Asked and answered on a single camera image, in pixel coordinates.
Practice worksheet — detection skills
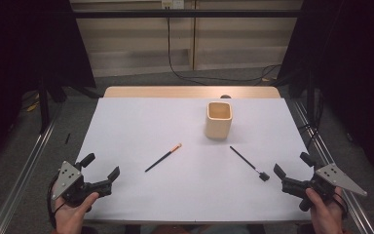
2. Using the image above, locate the white wall socket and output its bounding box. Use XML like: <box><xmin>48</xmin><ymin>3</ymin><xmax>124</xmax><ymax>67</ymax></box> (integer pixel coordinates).
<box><xmin>161</xmin><ymin>0</ymin><xmax>185</xmax><ymax>10</ymax></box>

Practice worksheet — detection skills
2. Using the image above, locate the black brush with orange tip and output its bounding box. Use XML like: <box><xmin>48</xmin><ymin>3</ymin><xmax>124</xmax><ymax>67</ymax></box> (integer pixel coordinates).
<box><xmin>144</xmin><ymin>142</ymin><xmax>183</xmax><ymax>174</ymax></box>

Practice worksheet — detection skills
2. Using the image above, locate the black wall cable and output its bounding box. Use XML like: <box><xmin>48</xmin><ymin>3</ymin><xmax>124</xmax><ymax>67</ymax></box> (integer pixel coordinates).
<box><xmin>166</xmin><ymin>7</ymin><xmax>282</xmax><ymax>86</ymax></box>

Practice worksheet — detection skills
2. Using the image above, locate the hand-held gripper cable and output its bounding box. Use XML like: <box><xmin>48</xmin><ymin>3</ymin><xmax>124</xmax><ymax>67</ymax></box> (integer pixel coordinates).
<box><xmin>46</xmin><ymin>174</ymin><xmax>66</xmax><ymax>229</ymax></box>
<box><xmin>332</xmin><ymin>191</ymin><xmax>350</xmax><ymax>218</ymax></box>

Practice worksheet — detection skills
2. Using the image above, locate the black horizontal metal bar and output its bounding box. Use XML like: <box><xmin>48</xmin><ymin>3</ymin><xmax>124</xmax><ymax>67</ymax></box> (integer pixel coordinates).
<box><xmin>72</xmin><ymin>9</ymin><xmax>303</xmax><ymax>19</ymax></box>

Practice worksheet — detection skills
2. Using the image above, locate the aluminium floor rail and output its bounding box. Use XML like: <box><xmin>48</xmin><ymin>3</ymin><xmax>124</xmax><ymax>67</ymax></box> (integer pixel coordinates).
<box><xmin>0</xmin><ymin>103</ymin><xmax>64</xmax><ymax>234</ymax></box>
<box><xmin>291</xmin><ymin>98</ymin><xmax>374</xmax><ymax>234</ymax></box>

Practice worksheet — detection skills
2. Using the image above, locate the left hand-held gripper cable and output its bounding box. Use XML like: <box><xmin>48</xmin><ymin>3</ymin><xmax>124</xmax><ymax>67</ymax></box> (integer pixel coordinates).
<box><xmin>46</xmin><ymin>174</ymin><xmax>66</xmax><ymax>229</ymax></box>

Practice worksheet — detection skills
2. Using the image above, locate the black brush with black head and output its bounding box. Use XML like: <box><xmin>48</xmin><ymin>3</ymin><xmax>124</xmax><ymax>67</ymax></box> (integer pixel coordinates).
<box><xmin>229</xmin><ymin>145</ymin><xmax>271</xmax><ymax>182</ymax></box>

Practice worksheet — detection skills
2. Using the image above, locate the wooden table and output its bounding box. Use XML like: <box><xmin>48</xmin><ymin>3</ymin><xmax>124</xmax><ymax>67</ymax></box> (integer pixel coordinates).
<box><xmin>102</xmin><ymin>85</ymin><xmax>281</xmax><ymax>99</ymax></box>

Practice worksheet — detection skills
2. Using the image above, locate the black floor cable bundle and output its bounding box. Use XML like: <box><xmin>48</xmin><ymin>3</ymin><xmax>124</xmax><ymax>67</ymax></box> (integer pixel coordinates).
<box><xmin>296</xmin><ymin>92</ymin><xmax>325</xmax><ymax>154</ymax></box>

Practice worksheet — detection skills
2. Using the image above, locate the person's left hand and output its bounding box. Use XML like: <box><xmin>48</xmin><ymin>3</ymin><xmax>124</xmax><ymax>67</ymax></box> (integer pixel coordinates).
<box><xmin>52</xmin><ymin>191</ymin><xmax>100</xmax><ymax>234</ymax></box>

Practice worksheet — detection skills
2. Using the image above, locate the black metal stand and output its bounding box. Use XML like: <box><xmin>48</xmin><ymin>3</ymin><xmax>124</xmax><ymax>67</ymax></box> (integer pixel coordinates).
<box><xmin>37</xmin><ymin>74</ymin><xmax>52</xmax><ymax>135</ymax></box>

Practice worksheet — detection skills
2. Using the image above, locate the white table sheet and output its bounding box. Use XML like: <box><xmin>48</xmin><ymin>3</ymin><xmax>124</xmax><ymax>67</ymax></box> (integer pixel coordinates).
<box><xmin>76</xmin><ymin>97</ymin><xmax>316</xmax><ymax>224</ymax></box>

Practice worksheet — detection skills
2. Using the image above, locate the beige square cup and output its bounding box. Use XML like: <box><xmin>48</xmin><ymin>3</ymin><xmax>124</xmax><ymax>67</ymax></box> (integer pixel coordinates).
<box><xmin>204</xmin><ymin>101</ymin><xmax>234</xmax><ymax>140</ymax></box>

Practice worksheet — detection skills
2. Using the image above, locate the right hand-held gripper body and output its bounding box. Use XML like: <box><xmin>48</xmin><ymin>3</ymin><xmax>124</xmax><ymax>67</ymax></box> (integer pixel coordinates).
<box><xmin>281</xmin><ymin>163</ymin><xmax>368</xmax><ymax>213</ymax></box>

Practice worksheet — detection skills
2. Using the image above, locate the black curtain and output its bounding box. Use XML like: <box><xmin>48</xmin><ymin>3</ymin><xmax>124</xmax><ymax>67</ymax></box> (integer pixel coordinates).
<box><xmin>277</xmin><ymin>0</ymin><xmax>374</xmax><ymax>186</ymax></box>
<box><xmin>0</xmin><ymin>0</ymin><xmax>96</xmax><ymax>170</ymax></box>

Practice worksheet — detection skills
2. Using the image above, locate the right hand-held gripper cable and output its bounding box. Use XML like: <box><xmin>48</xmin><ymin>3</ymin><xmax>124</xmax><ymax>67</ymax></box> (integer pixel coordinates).
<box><xmin>332</xmin><ymin>191</ymin><xmax>350</xmax><ymax>218</ymax></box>

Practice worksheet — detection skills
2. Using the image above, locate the person's right hand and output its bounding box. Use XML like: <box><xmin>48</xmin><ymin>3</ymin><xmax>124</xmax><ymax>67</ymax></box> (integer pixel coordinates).
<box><xmin>305</xmin><ymin>186</ymin><xmax>349</xmax><ymax>234</ymax></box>

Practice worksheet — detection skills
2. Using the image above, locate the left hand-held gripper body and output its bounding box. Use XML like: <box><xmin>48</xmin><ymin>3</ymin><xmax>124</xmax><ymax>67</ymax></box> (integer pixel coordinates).
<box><xmin>50</xmin><ymin>160</ymin><xmax>113</xmax><ymax>209</ymax></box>

